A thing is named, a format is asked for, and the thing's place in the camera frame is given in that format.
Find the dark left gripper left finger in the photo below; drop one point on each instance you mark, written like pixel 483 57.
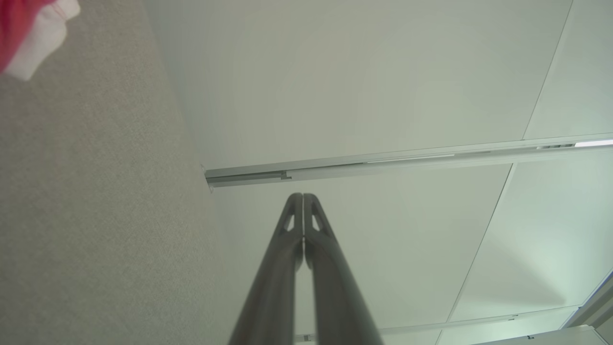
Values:
pixel 273 287

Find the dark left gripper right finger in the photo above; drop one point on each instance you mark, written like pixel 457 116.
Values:
pixel 335 297

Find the red shirt with white sleeves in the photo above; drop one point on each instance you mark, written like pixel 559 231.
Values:
pixel 14 24

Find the grey metal partition post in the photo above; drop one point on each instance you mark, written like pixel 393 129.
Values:
pixel 335 168

